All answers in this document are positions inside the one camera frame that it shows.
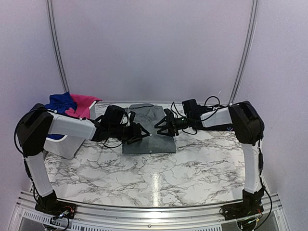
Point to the aluminium corner post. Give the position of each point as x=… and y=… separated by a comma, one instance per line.
x=246, y=50
x=56, y=45

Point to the black t-shirt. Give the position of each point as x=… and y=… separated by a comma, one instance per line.
x=225, y=127

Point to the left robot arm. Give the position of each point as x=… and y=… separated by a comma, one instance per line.
x=36, y=125

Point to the pink garment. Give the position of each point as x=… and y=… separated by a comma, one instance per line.
x=85, y=106

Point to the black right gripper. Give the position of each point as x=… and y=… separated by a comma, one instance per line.
x=172, y=127

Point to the grey garment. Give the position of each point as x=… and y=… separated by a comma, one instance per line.
x=148, y=115

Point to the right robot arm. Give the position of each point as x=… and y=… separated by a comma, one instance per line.
x=241, y=118

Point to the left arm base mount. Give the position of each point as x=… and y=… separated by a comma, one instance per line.
x=58, y=209

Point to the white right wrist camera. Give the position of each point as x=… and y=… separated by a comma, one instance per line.
x=170, y=111

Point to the blue garment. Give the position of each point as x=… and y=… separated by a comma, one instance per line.
x=62, y=103

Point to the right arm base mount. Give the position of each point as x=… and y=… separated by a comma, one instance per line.
x=239, y=210

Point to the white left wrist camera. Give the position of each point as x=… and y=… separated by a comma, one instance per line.
x=130, y=118

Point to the right aluminium corner post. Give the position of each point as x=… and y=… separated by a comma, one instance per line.
x=246, y=50

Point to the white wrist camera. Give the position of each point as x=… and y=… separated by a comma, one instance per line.
x=130, y=118
x=170, y=111

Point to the aluminium front frame rail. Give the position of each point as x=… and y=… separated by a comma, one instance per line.
x=91, y=217

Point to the white plastic laundry basket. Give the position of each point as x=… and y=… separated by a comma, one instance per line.
x=65, y=147

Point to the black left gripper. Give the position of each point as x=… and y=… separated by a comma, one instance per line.
x=135, y=134

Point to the left aluminium corner post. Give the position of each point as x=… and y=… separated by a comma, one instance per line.
x=56, y=45

